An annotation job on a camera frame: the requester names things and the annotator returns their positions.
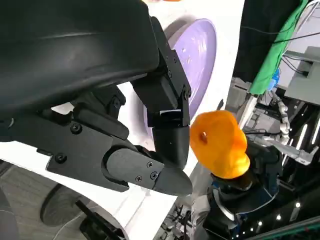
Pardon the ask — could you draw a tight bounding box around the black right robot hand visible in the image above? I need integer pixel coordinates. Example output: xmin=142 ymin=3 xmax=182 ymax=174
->
xmin=210 ymin=142 xmax=283 ymax=201

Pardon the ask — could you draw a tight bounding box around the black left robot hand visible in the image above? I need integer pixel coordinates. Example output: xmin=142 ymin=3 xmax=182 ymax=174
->
xmin=0 ymin=0 xmax=194 ymax=196

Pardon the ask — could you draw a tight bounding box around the grey machine housing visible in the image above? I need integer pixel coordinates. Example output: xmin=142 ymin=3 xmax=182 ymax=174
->
xmin=276 ymin=46 xmax=320 ymax=101

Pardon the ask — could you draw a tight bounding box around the green cloth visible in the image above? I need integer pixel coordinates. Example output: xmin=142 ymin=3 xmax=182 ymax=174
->
xmin=249 ymin=0 xmax=311 ymax=95

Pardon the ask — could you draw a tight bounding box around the black backdrop cloth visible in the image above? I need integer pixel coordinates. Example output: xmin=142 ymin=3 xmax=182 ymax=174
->
xmin=234 ymin=0 xmax=301 ymax=83

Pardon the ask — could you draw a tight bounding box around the lilac plate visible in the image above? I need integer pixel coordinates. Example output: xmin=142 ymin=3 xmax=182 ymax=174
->
xmin=143 ymin=17 xmax=218 ymax=138

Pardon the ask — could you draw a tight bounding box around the dark round stand base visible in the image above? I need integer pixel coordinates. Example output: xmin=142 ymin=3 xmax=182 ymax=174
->
xmin=39 ymin=186 xmax=83 ymax=226

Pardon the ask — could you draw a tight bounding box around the white frame post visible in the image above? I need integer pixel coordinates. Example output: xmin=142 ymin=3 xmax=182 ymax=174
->
xmin=237 ymin=94 xmax=258 ymax=129

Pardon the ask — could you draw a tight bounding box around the black table leg frame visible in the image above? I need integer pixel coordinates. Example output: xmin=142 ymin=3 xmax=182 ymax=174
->
xmin=74 ymin=199 xmax=126 ymax=240

